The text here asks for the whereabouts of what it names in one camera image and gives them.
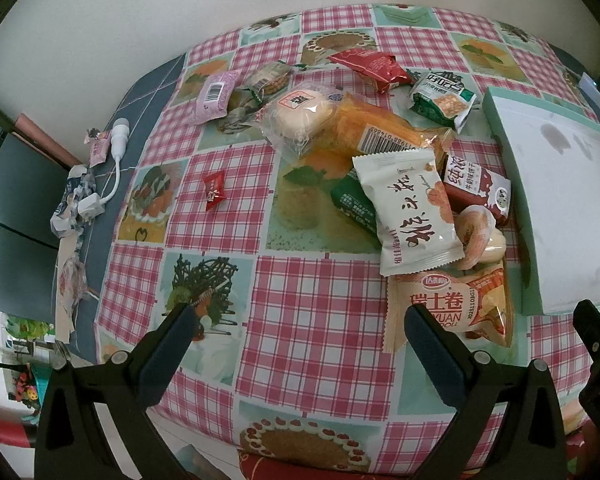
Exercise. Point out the clear pack with shrimp-shaped snack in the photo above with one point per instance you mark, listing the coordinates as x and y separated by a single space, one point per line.
483 242

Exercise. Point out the red snack pack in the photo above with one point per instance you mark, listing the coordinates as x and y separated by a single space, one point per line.
380 69

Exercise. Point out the white charger with cable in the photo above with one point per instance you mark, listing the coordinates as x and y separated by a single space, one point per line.
94 205

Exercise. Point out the beige swiss roll snack pack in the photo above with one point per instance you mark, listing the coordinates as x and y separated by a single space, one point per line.
475 303

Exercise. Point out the clear green-trim cookie pack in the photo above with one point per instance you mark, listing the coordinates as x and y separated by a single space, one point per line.
250 97

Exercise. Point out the white persimmon snack pack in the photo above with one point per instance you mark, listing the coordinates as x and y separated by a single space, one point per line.
414 219

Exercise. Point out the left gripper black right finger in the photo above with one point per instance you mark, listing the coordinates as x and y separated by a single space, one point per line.
530 442

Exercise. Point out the white tray with green rim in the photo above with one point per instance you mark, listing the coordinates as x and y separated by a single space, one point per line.
551 157

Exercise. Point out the small pink sachet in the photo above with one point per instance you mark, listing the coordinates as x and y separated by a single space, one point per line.
99 143

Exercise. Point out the dark green snack pack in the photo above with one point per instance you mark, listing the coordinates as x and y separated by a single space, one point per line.
349 198

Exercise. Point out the checkered cake-print tablecloth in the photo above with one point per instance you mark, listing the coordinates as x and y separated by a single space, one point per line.
287 355

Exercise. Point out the green white cracker pack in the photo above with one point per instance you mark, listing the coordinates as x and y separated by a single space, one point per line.
443 98

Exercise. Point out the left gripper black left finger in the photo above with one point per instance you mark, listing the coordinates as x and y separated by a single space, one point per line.
71 443

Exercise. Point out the clear pack with white bun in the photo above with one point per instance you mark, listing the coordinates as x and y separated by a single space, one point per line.
293 121

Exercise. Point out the crumpled blue white wrapper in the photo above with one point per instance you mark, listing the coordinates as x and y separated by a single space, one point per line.
66 218

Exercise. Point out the small red candy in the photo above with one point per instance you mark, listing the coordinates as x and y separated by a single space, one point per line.
214 189

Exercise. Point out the orange bread pack with barcode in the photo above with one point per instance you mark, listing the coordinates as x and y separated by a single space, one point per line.
358 127

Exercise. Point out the dark red milk biscuit pack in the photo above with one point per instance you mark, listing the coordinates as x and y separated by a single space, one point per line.
467 183

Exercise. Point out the pink snack pack with barcode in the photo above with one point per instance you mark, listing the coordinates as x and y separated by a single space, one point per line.
212 100

